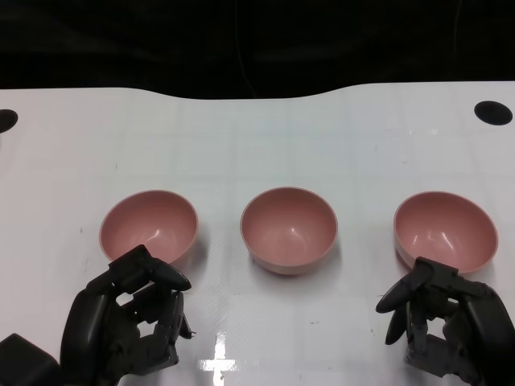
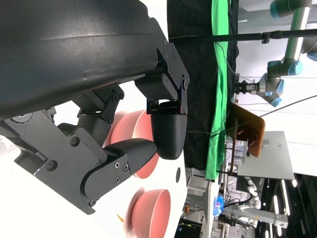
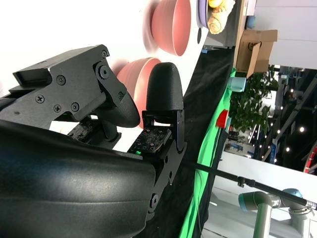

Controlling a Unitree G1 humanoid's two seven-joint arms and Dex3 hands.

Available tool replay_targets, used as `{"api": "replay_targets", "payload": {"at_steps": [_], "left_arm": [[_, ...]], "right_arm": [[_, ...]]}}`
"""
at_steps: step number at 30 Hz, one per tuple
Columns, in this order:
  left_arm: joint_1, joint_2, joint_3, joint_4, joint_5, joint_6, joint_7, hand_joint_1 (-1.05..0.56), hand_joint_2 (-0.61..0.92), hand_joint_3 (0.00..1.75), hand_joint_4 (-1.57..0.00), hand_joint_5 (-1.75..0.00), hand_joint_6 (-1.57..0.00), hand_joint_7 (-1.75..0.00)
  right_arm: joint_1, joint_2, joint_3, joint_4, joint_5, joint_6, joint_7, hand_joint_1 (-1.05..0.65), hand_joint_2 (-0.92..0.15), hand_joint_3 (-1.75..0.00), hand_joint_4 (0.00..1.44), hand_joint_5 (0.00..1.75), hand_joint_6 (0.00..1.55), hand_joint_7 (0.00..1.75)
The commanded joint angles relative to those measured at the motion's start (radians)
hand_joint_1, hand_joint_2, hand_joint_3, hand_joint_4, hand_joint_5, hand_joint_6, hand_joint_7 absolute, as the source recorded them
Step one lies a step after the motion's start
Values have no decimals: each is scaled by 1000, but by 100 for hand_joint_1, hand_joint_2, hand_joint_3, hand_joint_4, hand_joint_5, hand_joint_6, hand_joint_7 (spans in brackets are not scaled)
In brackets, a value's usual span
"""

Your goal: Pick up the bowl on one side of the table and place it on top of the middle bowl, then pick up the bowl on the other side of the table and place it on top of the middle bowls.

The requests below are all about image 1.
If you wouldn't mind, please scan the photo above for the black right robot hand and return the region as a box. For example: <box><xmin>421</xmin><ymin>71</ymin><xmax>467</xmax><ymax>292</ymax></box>
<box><xmin>375</xmin><ymin>256</ymin><xmax>515</xmax><ymax>386</ymax></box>

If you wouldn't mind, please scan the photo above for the black backdrop curtain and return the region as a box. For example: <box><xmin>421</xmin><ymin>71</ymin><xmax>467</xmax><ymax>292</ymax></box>
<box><xmin>0</xmin><ymin>0</ymin><xmax>515</xmax><ymax>100</ymax></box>

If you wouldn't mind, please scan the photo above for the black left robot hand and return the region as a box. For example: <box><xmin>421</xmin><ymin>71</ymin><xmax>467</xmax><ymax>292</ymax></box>
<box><xmin>59</xmin><ymin>244</ymin><xmax>197</xmax><ymax>386</ymax></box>

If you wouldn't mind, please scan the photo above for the black round table grommet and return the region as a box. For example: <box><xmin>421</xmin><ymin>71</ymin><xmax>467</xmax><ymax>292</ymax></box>
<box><xmin>474</xmin><ymin>101</ymin><xmax>513</xmax><ymax>126</ymax></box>
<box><xmin>0</xmin><ymin>109</ymin><xmax>19</xmax><ymax>135</ymax></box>

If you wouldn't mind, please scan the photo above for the pink plastic bowl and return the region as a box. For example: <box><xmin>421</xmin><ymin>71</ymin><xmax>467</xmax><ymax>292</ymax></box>
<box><xmin>99</xmin><ymin>189</ymin><xmax>200</xmax><ymax>266</ymax></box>
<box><xmin>393</xmin><ymin>191</ymin><xmax>499</xmax><ymax>275</ymax></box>
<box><xmin>240</xmin><ymin>186</ymin><xmax>339</xmax><ymax>276</ymax></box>

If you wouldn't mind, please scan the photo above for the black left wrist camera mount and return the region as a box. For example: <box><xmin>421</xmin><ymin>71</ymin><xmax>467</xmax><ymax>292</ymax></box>
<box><xmin>0</xmin><ymin>333</ymin><xmax>61</xmax><ymax>386</ymax></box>

